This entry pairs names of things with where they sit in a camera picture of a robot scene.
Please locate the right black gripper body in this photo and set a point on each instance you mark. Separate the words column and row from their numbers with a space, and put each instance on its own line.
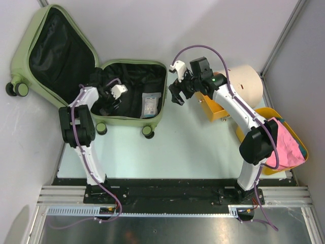
column 190, row 86

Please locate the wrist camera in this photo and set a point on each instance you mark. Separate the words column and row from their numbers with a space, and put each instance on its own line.
column 178, row 67
column 117, row 90

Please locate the yellow plastic basket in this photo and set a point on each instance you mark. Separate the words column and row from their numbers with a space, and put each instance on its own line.
column 268, row 141

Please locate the corner aluminium post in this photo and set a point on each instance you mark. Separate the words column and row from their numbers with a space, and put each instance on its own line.
column 43, row 3
column 293, row 18

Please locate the pink fabric garment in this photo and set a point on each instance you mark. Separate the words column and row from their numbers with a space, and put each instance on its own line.
column 288, row 150

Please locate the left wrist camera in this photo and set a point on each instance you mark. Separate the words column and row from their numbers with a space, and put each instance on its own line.
column 117, row 90

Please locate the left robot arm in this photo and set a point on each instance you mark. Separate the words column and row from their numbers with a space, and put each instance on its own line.
column 78, row 131

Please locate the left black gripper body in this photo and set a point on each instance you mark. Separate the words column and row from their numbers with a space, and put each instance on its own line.
column 107, row 99

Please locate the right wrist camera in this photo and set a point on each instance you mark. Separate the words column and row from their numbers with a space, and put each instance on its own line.
column 178, row 67

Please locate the teal fabric garment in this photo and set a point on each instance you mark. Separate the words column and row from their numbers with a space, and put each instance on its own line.
column 302, row 150

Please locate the white slotted cable duct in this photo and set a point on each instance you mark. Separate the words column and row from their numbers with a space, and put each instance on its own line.
column 102, row 212

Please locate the white labelled packet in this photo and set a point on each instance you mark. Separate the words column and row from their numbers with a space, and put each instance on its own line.
column 150, row 104

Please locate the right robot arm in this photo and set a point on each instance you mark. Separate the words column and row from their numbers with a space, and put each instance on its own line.
column 217, row 87

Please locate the white cylindrical container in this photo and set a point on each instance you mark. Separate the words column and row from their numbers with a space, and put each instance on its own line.
column 245, row 81

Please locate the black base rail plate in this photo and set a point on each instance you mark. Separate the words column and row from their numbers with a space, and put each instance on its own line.
column 185, row 196

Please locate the left corner aluminium post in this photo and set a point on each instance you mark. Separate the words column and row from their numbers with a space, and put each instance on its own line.
column 43, row 3

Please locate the green hard-shell suitcase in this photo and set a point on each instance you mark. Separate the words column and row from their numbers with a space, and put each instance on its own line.
column 54, row 57

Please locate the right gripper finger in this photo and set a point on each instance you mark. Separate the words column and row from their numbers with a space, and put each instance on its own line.
column 175, row 88
column 177, row 99

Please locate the right corner aluminium post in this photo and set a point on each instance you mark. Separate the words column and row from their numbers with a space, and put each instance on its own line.
column 293, row 18

